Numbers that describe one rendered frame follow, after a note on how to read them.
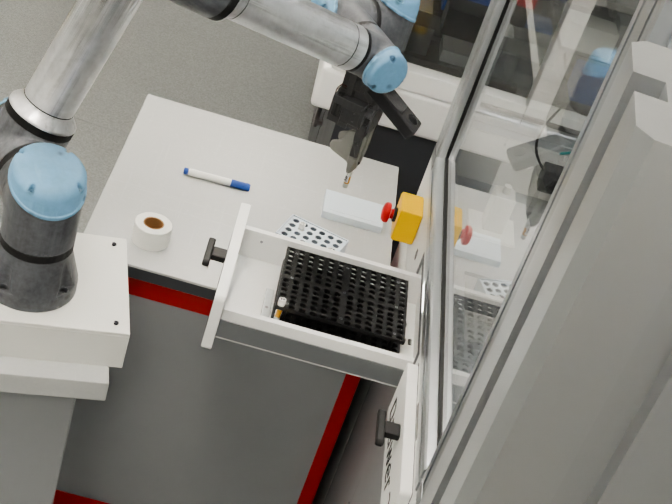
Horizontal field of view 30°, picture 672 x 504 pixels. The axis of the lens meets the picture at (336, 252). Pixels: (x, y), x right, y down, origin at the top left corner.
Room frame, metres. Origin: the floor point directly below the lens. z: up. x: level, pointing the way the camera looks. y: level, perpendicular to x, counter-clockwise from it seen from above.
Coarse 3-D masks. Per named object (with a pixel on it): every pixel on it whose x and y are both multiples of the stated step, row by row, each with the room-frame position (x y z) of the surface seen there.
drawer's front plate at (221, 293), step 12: (240, 216) 1.81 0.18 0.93; (240, 228) 1.78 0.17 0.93; (240, 240) 1.74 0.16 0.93; (228, 252) 1.70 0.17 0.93; (228, 264) 1.66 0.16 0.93; (228, 276) 1.63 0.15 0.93; (228, 288) 1.60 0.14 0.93; (216, 300) 1.57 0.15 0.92; (216, 312) 1.57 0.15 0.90; (216, 324) 1.57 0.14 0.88; (204, 336) 1.57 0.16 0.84
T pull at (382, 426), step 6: (378, 414) 1.45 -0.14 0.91; (384, 414) 1.45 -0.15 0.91; (378, 420) 1.44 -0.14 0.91; (384, 420) 1.44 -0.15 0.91; (378, 426) 1.42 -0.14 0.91; (384, 426) 1.43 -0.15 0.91; (390, 426) 1.43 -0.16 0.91; (396, 426) 1.44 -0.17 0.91; (378, 432) 1.41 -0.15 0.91; (384, 432) 1.42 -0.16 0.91; (390, 432) 1.42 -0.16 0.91; (396, 432) 1.43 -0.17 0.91; (378, 438) 1.40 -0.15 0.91; (390, 438) 1.42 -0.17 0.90; (396, 438) 1.42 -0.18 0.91; (378, 444) 1.39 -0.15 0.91
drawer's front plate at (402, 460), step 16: (416, 368) 1.57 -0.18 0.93; (400, 384) 1.56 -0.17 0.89; (416, 384) 1.53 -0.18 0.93; (400, 400) 1.52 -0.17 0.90; (416, 400) 1.49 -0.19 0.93; (400, 416) 1.47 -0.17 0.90; (400, 432) 1.43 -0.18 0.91; (400, 448) 1.39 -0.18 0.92; (384, 464) 1.44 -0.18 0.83; (400, 464) 1.35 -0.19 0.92; (384, 480) 1.40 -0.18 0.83; (400, 480) 1.31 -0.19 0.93; (384, 496) 1.36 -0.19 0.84; (400, 496) 1.29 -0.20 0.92
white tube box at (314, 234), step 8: (296, 216) 2.07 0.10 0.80; (288, 224) 2.04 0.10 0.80; (296, 224) 2.05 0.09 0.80; (312, 224) 2.07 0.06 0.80; (280, 232) 2.00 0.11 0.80; (288, 232) 2.01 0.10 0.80; (296, 232) 2.03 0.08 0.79; (304, 232) 2.03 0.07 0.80; (312, 232) 2.04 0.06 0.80; (320, 232) 2.05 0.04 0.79; (328, 232) 2.06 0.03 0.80; (304, 240) 2.00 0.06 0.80; (312, 240) 2.02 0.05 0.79; (320, 240) 2.02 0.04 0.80; (328, 240) 2.03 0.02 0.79; (336, 240) 2.04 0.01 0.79; (344, 240) 2.05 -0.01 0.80; (336, 248) 2.01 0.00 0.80; (344, 248) 2.04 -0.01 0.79
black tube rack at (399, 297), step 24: (288, 264) 1.81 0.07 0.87; (312, 264) 1.79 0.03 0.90; (336, 264) 1.81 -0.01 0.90; (312, 288) 1.72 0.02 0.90; (336, 288) 1.78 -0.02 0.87; (360, 288) 1.77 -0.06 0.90; (384, 288) 1.79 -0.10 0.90; (288, 312) 1.68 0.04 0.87; (312, 312) 1.66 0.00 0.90; (336, 312) 1.68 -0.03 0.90; (360, 312) 1.74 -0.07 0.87; (384, 312) 1.72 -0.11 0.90; (360, 336) 1.67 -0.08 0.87; (384, 336) 1.66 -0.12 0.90
